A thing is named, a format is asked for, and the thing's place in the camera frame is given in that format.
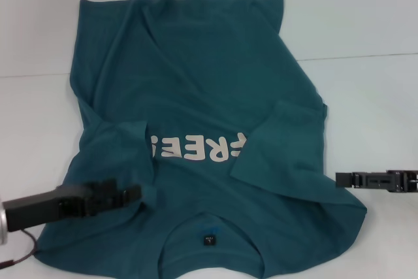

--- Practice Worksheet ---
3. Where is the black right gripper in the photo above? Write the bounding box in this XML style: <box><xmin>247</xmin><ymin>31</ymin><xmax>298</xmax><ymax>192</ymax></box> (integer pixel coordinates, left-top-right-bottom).
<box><xmin>336</xmin><ymin>169</ymin><xmax>418</xmax><ymax>194</ymax></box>

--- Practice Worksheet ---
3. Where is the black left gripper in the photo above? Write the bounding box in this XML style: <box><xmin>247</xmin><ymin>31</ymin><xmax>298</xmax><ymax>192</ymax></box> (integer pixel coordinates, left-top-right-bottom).
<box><xmin>5</xmin><ymin>178</ymin><xmax>143</xmax><ymax>233</ymax></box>

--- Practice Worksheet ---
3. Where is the teal t-shirt with FREE print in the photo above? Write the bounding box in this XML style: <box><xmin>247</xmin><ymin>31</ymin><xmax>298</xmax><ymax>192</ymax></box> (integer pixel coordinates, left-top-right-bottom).
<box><xmin>32</xmin><ymin>0</ymin><xmax>368</xmax><ymax>275</ymax></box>

